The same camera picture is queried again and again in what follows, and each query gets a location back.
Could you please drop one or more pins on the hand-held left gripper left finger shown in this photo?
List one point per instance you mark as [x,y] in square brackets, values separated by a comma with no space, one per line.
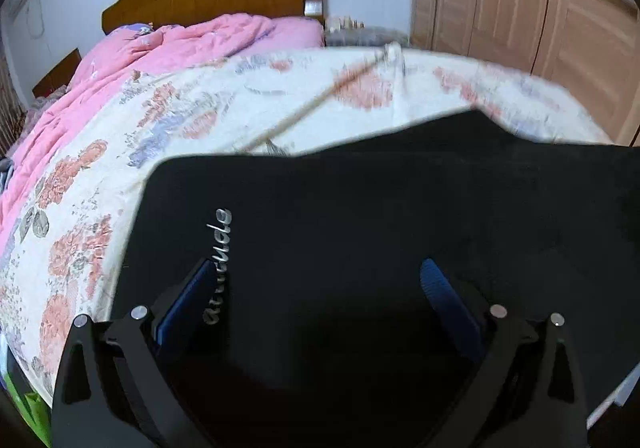
[186,300]

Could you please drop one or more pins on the pink quilt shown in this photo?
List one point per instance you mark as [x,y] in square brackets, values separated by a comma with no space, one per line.
[165,53]

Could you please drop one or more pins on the grey covered nightstand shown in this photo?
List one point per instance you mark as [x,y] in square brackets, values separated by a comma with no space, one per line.
[367,35]

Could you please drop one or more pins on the floral bed sheet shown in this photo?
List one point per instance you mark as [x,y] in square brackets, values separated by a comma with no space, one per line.
[100,208]

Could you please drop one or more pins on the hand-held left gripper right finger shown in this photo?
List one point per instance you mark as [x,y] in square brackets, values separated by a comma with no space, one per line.
[450,300]

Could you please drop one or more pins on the brown wooden nightstand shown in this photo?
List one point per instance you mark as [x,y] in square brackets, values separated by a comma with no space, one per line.
[57,73]

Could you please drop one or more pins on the black pants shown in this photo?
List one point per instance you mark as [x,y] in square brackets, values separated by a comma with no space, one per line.
[350,208]

